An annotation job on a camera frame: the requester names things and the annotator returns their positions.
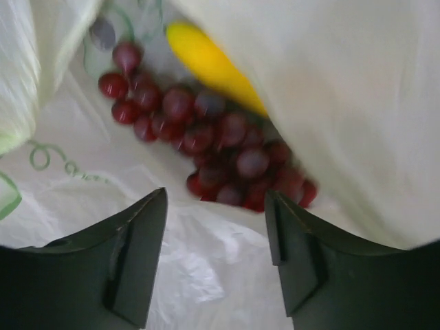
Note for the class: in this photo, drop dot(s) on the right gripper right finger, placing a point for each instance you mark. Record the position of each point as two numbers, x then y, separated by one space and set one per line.
332 279

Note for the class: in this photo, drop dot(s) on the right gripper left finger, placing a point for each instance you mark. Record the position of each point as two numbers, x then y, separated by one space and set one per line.
99 278

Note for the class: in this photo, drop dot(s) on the green avocado print plastic bag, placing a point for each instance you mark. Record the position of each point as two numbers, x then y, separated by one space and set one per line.
351 86

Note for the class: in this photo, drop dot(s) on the dark fake grapes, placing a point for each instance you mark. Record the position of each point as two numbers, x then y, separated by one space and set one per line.
235 164

